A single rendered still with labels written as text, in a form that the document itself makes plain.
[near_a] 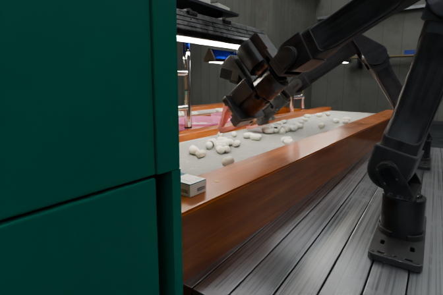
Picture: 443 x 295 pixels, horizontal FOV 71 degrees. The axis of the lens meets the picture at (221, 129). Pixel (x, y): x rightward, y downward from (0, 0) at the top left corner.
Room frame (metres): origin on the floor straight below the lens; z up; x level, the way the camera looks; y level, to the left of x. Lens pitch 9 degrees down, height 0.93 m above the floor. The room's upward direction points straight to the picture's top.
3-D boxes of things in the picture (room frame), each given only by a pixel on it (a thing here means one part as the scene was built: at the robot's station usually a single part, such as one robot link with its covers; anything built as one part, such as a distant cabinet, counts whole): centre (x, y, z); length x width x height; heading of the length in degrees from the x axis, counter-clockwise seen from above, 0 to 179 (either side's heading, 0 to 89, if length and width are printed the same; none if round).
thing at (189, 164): (1.21, -0.28, 0.73); 1.81 x 0.30 x 0.02; 142
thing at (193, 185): (0.45, 0.06, 0.77); 0.06 x 0.04 x 0.02; 52
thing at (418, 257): (0.49, -0.30, 0.71); 0.20 x 0.07 x 0.08; 145
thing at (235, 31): (0.91, 0.04, 1.08); 0.62 x 0.08 x 0.07; 142
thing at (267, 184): (1.08, -0.44, 0.67); 1.81 x 0.12 x 0.19; 142
